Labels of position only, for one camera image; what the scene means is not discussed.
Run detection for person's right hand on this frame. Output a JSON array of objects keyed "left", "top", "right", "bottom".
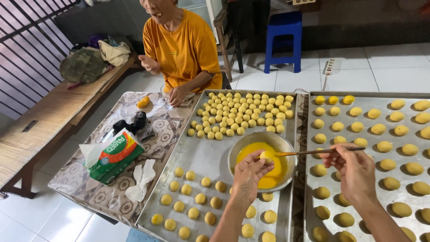
[{"left": 319, "top": 143, "right": 377, "bottom": 203}]

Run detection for person's left hand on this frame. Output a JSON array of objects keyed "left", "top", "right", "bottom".
[{"left": 231, "top": 151, "right": 275, "bottom": 206}]

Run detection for wooden pastry brush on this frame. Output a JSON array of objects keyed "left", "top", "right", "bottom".
[{"left": 274, "top": 146, "right": 366, "bottom": 158}]

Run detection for wide metal baking tray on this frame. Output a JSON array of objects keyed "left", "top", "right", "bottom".
[{"left": 303, "top": 91, "right": 430, "bottom": 242}]

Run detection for yellow egg wash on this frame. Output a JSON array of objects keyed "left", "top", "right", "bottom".
[{"left": 236, "top": 141, "right": 288, "bottom": 190}]

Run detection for rows of spaced dough balls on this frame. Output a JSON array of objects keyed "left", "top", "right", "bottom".
[{"left": 312, "top": 99, "right": 430, "bottom": 242}]

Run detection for metal tray with bowl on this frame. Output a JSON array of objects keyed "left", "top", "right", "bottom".
[{"left": 136, "top": 89, "right": 298, "bottom": 242}]

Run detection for round metal bowl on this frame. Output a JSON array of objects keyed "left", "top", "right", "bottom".
[{"left": 227, "top": 131, "right": 298, "bottom": 193}]

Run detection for spaced dough balls beside bowl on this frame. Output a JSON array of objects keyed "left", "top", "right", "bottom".
[{"left": 150, "top": 167, "right": 278, "bottom": 242}]

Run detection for dense cluster of dough balls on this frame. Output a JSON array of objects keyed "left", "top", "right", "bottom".
[{"left": 187, "top": 92, "right": 295, "bottom": 141}]

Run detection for crumpled white tissue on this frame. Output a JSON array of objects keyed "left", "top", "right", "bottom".
[{"left": 125, "top": 159, "right": 157, "bottom": 203}]

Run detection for white power strip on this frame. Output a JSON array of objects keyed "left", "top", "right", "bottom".
[{"left": 323, "top": 58, "right": 336, "bottom": 76}]

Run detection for blue floor mat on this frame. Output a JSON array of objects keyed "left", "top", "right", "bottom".
[{"left": 126, "top": 227, "right": 162, "bottom": 242}]

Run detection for green tissue pack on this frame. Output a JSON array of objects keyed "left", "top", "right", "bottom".
[{"left": 79, "top": 128, "right": 146, "bottom": 186}]

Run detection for patterned plastic tablecloth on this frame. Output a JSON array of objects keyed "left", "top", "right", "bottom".
[{"left": 48, "top": 91, "right": 310, "bottom": 230}]

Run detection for wooden chair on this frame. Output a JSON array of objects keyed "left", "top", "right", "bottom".
[{"left": 213, "top": 0, "right": 244, "bottom": 83}]

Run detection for blue plastic stool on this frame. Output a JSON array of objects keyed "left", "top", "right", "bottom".
[{"left": 263, "top": 11, "right": 303, "bottom": 74}]

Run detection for white refrigerator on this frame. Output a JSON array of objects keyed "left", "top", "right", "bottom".
[{"left": 177, "top": 0, "right": 230, "bottom": 45}]

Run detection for heap of clothes and bags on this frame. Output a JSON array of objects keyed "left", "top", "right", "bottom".
[{"left": 59, "top": 33, "right": 132, "bottom": 90}]

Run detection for wooden bench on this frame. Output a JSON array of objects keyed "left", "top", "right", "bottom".
[{"left": 0, "top": 54, "right": 139, "bottom": 199}]

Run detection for small black flat object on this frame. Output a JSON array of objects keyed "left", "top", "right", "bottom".
[{"left": 21, "top": 120, "right": 38, "bottom": 133}]

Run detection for black metal gate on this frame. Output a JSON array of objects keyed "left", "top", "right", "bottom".
[{"left": 0, "top": 0, "right": 82, "bottom": 120}]

